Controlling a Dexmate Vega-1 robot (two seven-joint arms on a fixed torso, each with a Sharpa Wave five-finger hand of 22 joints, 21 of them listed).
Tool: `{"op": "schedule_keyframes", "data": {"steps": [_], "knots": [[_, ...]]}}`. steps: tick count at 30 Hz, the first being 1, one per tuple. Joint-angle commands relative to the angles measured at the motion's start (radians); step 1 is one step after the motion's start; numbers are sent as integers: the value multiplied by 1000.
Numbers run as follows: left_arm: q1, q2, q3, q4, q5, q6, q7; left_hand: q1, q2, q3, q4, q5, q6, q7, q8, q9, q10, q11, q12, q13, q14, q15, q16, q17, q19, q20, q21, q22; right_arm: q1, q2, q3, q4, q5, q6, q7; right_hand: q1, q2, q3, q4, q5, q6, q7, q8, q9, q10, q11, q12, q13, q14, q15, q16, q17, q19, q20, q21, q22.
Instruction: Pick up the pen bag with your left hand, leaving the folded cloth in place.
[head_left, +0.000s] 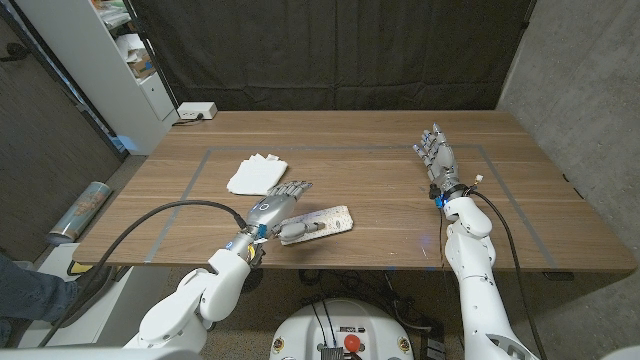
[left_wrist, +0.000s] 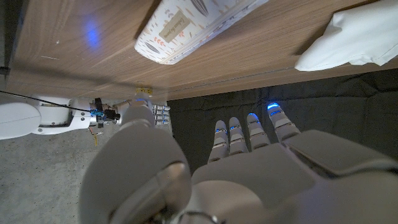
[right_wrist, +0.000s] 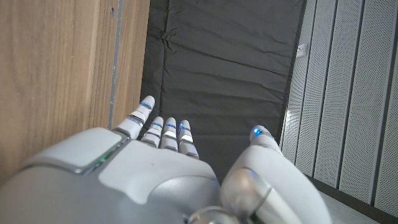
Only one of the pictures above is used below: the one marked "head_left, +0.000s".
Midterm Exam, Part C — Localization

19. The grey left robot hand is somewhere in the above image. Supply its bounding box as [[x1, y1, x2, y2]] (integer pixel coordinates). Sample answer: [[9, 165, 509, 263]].
[[244, 180, 327, 246]]

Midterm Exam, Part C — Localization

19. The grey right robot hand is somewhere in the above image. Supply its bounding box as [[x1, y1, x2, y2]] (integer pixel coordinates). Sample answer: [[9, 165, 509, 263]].
[[412, 122, 462, 195]]

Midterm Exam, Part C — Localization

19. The cream patterned pen bag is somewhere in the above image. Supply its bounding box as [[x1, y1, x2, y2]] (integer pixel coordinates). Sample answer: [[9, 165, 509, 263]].
[[277, 205, 355, 247]]

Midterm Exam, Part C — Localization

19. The folded white cloth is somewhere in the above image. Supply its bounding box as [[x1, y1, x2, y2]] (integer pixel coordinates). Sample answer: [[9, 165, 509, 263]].
[[226, 153, 290, 197]]

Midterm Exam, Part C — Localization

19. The white power strip box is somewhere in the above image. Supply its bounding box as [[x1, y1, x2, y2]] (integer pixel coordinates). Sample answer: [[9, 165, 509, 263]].
[[177, 101, 219, 121]]

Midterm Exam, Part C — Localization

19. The white robot torso base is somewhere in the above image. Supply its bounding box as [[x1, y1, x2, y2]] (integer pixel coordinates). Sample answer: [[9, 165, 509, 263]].
[[269, 298, 415, 360]]

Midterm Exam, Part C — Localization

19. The black curtain backdrop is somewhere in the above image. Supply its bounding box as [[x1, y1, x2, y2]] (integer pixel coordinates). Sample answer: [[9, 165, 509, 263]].
[[128, 0, 536, 112]]

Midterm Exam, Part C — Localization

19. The cardboard box with blue tape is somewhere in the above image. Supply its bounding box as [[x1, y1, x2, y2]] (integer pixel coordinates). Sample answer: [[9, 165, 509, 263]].
[[127, 52, 156, 79]]

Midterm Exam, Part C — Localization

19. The person's dark shoe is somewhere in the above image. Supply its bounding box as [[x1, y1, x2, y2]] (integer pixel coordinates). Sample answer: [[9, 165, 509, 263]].
[[52, 265, 115, 327]]

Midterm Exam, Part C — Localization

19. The white shelf cabinet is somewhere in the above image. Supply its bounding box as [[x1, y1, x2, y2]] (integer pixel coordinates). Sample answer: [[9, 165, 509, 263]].
[[14, 0, 180, 156]]

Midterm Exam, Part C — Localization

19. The person's leg in jeans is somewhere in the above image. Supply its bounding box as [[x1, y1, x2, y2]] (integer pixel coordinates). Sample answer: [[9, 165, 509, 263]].
[[0, 254, 79, 346]]

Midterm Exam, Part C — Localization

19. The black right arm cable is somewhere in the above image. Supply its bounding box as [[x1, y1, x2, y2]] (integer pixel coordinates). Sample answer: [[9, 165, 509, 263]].
[[463, 187, 550, 360]]

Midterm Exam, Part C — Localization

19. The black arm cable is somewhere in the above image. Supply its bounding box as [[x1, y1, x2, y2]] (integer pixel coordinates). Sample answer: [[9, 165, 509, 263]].
[[37, 199, 250, 349], [463, 187, 550, 360]]

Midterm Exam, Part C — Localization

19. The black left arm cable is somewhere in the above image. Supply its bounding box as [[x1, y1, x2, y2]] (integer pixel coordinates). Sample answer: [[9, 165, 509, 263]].
[[37, 199, 250, 349]]

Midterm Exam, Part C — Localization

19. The black door handle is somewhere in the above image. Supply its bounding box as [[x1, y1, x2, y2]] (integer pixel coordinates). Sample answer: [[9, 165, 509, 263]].
[[0, 42, 29, 64]]

